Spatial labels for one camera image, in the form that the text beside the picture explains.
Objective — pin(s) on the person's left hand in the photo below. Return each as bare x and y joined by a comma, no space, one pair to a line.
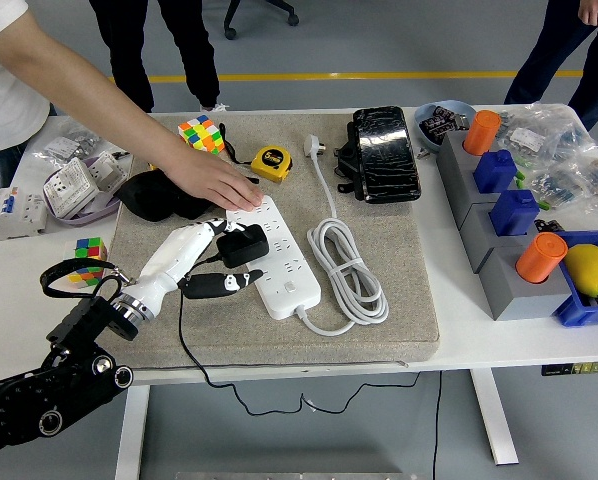
214,180

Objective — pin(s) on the person's hand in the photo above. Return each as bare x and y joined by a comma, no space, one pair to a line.
596,11

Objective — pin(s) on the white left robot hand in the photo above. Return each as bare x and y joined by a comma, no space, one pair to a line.
174,255

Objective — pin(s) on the black cloth pouch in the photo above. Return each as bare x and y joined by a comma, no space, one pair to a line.
144,197

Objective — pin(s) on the black power adapter plug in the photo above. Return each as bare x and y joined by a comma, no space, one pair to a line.
244,247

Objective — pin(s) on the white power strip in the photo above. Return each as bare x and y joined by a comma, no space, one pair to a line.
299,295

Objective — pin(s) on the person's left forearm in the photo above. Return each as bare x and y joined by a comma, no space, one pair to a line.
124,120

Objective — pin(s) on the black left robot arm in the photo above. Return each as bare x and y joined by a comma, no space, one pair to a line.
79,325

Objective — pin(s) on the large colourful puzzle cube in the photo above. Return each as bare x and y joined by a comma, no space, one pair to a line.
199,132

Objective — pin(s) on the yellow tape measure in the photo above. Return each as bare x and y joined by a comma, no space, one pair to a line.
271,162

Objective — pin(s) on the person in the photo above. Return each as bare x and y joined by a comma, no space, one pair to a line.
554,60
194,50
4,100

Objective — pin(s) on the small colourful puzzle cube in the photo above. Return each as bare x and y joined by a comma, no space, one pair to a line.
86,250

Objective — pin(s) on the small screwdriver bit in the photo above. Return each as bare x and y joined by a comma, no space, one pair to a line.
121,154

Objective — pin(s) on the small white socket panel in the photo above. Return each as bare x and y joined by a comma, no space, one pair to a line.
110,172

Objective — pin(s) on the large white socket panel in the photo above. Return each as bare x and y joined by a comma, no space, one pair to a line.
71,187

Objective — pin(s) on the black folding holder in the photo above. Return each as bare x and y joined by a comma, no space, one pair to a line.
343,162

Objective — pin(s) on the clear bag with white label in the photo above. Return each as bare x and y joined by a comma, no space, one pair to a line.
524,137

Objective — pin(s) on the black office chair base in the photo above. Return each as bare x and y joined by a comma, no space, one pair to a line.
230,33

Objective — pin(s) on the clear bag of metal parts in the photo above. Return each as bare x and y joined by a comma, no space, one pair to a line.
64,145

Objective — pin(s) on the white circuit breaker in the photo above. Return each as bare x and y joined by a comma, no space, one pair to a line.
14,215

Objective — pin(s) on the orange cylinder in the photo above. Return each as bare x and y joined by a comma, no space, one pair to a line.
481,132
541,257

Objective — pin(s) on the glossy black case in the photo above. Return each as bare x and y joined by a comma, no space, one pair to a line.
386,155

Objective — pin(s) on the clear bag of blue parts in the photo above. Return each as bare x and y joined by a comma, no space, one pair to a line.
559,187

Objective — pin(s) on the small green clip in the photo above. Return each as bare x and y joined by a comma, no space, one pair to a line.
543,204
520,175

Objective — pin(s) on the white table leg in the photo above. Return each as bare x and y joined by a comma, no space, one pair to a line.
131,435
494,425

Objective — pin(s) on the dark cylindrical capacitors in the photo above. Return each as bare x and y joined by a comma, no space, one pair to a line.
441,122

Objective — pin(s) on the blue block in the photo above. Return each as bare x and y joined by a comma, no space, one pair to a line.
494,172
514,212

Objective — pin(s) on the grey-brown mat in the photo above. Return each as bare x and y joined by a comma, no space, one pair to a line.
404,240

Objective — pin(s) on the grey block base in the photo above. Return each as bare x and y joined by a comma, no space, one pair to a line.
519,302
461,195
449,150
474,235

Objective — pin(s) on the small metal clip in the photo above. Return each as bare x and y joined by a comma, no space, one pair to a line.
424,153

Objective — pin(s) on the light blue bowl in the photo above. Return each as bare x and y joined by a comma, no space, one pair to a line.
421,132

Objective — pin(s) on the small black connector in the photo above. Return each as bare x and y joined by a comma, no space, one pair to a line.
546,225

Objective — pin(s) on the yellow lemon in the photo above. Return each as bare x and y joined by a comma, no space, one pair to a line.
589,270

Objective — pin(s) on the blue plastic bin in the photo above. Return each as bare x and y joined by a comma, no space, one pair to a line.
579,312

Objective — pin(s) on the black table control panel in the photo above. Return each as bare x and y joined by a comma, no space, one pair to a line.
579,369

